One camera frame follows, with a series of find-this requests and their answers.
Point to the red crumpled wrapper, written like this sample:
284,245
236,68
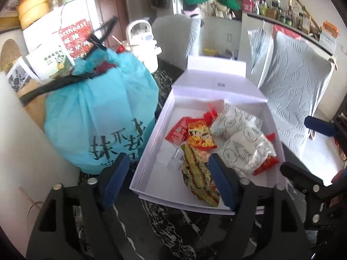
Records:
120,46

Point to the white thermos kettle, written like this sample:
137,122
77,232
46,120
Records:
143,51

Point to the blue plastic bag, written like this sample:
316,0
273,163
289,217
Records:
95,108

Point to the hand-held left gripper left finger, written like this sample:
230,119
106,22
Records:
116,181

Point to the yellow plastic item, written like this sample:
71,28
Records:
210,52

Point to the white fridge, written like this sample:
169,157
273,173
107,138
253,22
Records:
48,21

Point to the plain grey chair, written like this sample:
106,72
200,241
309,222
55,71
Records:
173,38

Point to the grey leaf-pattern chair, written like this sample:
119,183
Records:
292,92

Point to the white bread packet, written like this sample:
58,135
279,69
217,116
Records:
246,151
233,119

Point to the clear small plastic packet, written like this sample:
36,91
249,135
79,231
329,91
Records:
173,162

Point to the brown paper bag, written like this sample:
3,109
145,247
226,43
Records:
35,105

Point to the glass mug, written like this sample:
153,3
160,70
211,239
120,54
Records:
34,211

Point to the white cabinet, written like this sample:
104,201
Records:
227,35

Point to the person's right hand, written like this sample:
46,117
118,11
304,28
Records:
340,177

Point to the bamboo branch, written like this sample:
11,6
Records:
298,2

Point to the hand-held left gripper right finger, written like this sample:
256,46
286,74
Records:
221,181

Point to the red cloth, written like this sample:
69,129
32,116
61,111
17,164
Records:
290,32

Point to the pink patterned box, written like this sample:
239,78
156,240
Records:
248,5

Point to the yellow pot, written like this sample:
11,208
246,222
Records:
32,8

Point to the red paper bag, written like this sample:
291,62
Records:
76,32

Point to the white cardboard box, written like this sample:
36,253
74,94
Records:
217,75

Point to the row of jars and bottles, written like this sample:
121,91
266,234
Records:
287,13

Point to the round woven mat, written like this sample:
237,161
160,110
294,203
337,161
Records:
10,54

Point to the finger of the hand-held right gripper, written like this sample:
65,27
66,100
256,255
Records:
320,126
306,177

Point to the red yellow snack packet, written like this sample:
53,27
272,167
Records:
202,138

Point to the framed picture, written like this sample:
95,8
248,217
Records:
8,23

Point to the small red snack packet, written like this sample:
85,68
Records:
265,165

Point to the white tea packet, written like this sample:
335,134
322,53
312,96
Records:
48,59

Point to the brown door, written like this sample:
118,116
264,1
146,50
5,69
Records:
111,8

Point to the wooden stirrer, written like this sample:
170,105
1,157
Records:
27,195

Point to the black and white photo print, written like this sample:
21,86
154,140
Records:
20,75

